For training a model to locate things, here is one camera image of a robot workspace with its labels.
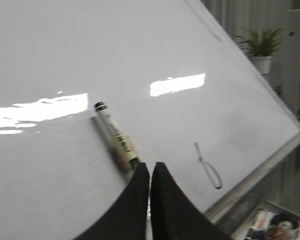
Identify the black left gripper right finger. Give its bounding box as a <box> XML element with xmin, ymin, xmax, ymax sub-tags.
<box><xmin>150</xmin><ymin>162</ymin><xmax>231</xmax><ymax>240</ymax></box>

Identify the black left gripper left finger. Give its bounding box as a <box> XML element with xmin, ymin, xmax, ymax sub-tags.
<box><xmin>76</xmin><ymin>162</ymin><xmax>150</xmax><ymax>240</ymax></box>

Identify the black white whiteboard marker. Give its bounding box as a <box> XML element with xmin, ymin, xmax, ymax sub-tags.
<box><xmin>94</xmin><ymin>101</ymin><xmax>140</xmax><ymax>177</ymax></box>

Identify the white whiteboard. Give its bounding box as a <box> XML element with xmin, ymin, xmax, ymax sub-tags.
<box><xmin>0</xmin><ymin>0</ymin><xmax>300</xmax><ymax>240</ymax></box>

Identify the white marker tray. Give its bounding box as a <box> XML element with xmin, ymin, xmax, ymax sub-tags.
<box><xmin>231</xmin><ymin>201</ymin><xmax>300</xmax><ymax>240</ymax></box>

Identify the green potted plant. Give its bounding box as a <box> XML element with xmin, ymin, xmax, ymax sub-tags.
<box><xmin>234</xmin><ymin>27</ymin><xmax>284</xmax><ymax>76</ymax></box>

